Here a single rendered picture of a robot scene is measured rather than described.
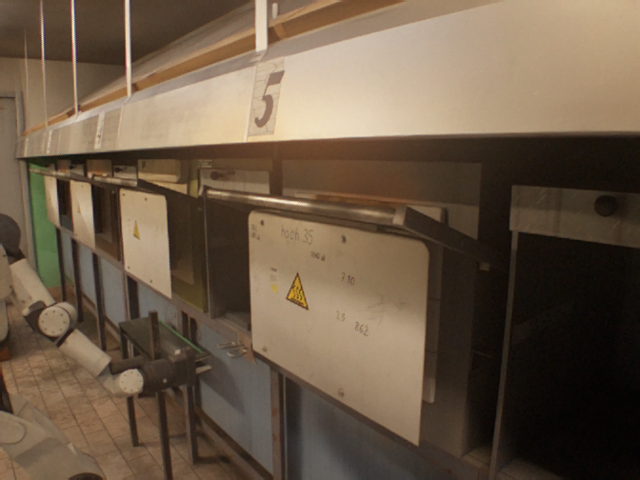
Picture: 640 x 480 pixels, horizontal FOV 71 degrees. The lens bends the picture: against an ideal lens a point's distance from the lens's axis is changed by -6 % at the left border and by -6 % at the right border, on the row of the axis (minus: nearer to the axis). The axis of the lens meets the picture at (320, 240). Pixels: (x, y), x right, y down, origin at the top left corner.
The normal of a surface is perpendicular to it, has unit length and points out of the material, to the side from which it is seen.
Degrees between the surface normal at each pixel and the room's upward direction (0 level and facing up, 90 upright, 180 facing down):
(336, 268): 90
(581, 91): 80
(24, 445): 90
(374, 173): 90
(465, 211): 90
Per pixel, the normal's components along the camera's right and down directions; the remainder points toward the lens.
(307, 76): -0.77, -0.07
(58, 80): 0.62, 0.14
